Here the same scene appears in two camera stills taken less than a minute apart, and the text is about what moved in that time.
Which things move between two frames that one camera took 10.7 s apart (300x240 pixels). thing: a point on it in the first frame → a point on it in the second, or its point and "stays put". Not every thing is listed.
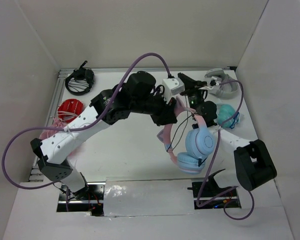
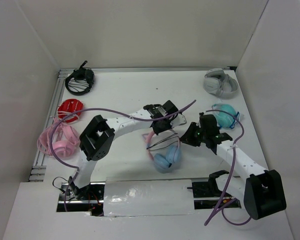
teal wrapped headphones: (224, 112) stays put
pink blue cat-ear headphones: (200, 143) → (162, 163)
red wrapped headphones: (69, 109) stays put
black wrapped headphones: (81, 73) stays put
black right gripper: (191, 86) → (187, 137)
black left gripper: (166, 115) → (157, 131)
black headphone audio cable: (199, 162) → (162, 141)
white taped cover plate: (124, 197) stays put
